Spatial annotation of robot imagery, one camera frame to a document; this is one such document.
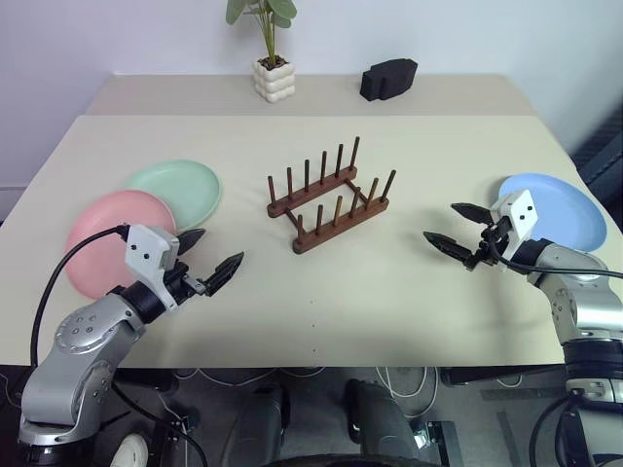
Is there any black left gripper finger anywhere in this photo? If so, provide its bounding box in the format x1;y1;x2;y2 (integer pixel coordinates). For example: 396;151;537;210
177;228;207;257
202;250;246;298

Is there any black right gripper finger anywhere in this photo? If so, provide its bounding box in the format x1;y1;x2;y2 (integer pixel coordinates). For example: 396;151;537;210
421;231;475;267
450;201;495;227

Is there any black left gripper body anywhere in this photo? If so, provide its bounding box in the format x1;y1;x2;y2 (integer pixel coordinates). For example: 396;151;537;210
163;261;216;306

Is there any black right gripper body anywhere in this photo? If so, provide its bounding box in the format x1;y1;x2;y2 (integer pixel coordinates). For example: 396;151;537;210
463;215;513;271

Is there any wooden dish rack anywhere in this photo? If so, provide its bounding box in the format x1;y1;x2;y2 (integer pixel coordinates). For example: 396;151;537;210
265;135;397;256

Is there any green plastic plate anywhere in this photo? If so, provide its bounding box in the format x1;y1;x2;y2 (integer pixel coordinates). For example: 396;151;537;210
123;159;224;235

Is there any red plastic plate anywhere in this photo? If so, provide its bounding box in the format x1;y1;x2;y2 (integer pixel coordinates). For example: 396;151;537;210
64;189;179;301

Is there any blue plastic plate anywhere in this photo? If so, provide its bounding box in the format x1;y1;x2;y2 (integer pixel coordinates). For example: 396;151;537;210
496;172;609;255

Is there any black ribbed object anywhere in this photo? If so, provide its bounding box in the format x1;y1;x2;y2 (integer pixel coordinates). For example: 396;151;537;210
570;107;623;185

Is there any black foam block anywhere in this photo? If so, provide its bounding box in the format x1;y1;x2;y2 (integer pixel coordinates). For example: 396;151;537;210
359;57;421;104

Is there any white shoe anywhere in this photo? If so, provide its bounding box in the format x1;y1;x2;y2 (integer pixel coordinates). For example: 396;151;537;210
112;432;150;467

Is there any green plant in white pot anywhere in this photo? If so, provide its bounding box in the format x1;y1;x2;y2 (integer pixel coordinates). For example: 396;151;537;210
224;0;299;105

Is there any dark rounded shape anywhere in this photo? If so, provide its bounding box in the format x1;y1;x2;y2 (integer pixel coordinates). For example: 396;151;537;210
343;377;423;467

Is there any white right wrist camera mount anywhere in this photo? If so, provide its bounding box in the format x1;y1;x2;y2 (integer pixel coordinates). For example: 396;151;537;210
490;189;539;265

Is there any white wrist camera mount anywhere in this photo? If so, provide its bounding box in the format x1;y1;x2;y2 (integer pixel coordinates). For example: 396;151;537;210
490;189;539;265
124;224;183;310

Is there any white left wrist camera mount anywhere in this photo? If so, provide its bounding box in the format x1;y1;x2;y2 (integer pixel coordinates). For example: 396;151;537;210
124;224;183;310

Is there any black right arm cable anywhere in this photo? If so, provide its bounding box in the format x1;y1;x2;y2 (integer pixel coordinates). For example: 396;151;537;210
489;228;623;281

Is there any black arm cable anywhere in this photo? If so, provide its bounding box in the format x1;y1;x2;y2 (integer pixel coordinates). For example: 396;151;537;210
489;228;623;281
29;224;131;367

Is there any black table frame bar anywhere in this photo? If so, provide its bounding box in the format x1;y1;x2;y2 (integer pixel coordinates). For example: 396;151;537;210
113;368;180;394
439;363;567;389

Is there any white floor cable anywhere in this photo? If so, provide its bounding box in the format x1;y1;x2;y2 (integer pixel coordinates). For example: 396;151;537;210
373;364;440;420
173;366;328;391

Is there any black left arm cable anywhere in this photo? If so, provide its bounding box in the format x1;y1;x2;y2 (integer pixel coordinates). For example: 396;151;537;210
29;224;131;367

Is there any thin black floor cable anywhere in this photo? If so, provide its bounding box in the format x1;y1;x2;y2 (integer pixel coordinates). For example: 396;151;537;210
112;383;209;467

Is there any black cable bundle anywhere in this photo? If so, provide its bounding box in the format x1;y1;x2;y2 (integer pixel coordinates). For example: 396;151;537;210
531;392;603;467

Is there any black metal foot bracket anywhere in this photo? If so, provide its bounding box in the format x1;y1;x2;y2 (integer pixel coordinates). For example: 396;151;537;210
412;419;464;467

